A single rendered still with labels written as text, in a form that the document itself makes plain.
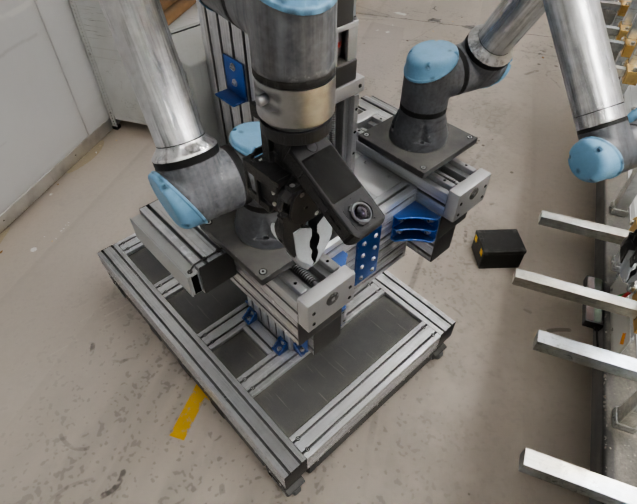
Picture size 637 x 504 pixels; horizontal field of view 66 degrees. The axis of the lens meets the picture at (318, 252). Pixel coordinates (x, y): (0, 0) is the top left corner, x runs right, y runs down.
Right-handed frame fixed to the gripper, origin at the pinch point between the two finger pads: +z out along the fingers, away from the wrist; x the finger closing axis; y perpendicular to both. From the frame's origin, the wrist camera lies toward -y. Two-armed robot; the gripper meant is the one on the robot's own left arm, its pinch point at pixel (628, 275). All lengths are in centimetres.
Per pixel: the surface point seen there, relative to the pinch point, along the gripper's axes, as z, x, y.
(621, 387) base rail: 28.8, 10.9, 6.8
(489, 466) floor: 99, -2, 6
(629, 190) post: 19, 9, -58
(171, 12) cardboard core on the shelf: 42, -238, -164
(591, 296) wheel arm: 12.9, -2.4, -3.7
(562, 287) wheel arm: 12.9, -8.8, -3.9
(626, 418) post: 24.3, 10.1, 17.7
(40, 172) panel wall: 89, -257, -51
